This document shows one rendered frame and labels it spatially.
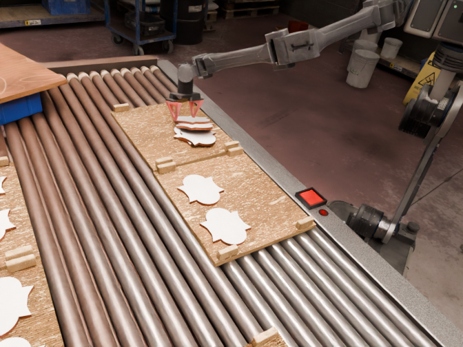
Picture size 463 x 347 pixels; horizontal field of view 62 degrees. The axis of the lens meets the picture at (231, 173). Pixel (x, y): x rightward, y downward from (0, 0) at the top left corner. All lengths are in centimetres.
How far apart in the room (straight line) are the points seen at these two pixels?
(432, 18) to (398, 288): 91
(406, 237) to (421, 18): 126
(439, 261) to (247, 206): 184
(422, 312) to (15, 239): 104
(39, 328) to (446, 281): 228
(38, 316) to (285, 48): 91
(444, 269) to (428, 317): 165
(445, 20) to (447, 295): 162
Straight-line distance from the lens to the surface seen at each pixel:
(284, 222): 115
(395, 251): 231
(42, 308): 95
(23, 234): 111
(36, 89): 155
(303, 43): 113
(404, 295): 115
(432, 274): 269
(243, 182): 126
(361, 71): 481
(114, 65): 201
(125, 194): 121
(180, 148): 138
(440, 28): 156
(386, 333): 106
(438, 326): 114
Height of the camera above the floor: 171
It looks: 37 degrees down
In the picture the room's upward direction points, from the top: 10 degrees clockwise
